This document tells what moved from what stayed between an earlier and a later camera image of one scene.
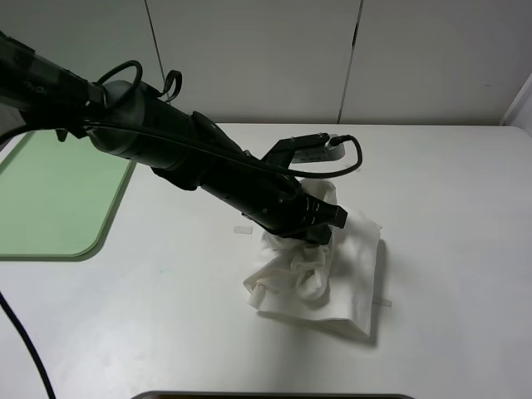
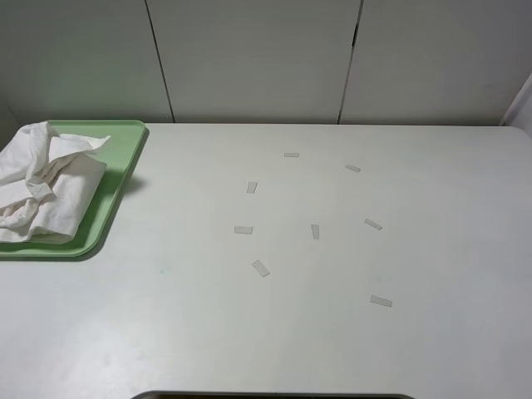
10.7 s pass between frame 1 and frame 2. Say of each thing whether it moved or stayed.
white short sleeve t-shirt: moved
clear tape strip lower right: stayed
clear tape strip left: stayed
